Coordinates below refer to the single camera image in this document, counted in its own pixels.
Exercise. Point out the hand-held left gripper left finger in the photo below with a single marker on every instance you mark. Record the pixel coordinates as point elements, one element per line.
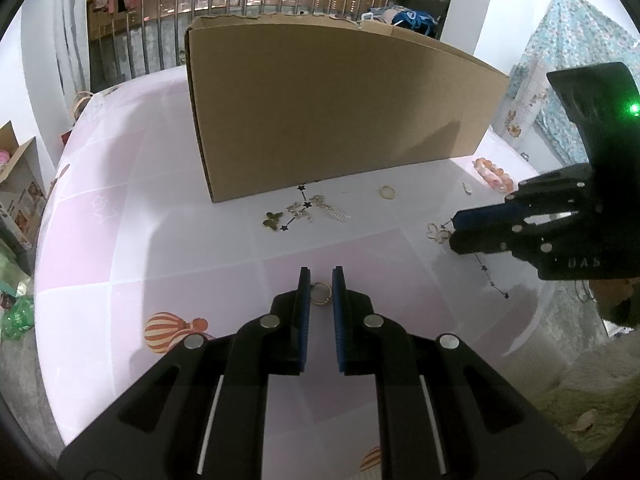
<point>303,330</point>

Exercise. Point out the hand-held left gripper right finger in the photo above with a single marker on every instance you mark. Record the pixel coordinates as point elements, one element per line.
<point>338,330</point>

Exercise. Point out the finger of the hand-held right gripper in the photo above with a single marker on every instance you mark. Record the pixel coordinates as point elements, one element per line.
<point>480,244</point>
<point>480,217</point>

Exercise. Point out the gold earrings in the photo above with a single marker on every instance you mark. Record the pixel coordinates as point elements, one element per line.
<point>431,232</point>

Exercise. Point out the gold butterfly brooch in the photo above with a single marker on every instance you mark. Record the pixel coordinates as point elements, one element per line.
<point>272,221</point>

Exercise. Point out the silver hair clip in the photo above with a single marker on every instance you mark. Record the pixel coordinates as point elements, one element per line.
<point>337,214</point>

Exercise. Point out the brown cardboard box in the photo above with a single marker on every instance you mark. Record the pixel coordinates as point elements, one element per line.
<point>325,110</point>

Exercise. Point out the person's right forearm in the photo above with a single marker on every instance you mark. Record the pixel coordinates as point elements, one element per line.
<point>617,305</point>

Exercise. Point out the white ribbed fabric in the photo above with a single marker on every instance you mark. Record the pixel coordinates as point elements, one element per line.
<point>540,355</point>

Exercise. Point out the pale green fluffy blanket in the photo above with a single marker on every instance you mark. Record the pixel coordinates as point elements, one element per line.
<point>590,400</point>

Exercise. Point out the blue stroller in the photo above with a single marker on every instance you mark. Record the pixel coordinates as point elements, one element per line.
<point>407,19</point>

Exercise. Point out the green plastic bottle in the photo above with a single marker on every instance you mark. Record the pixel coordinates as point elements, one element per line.
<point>17,317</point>

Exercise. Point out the red gift bag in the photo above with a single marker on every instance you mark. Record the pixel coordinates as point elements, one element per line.
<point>66,138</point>

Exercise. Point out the printed open cardboard box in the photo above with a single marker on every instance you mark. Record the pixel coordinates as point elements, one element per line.
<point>25,195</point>

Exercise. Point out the white curtain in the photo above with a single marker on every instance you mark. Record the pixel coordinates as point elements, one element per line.
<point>70,45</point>

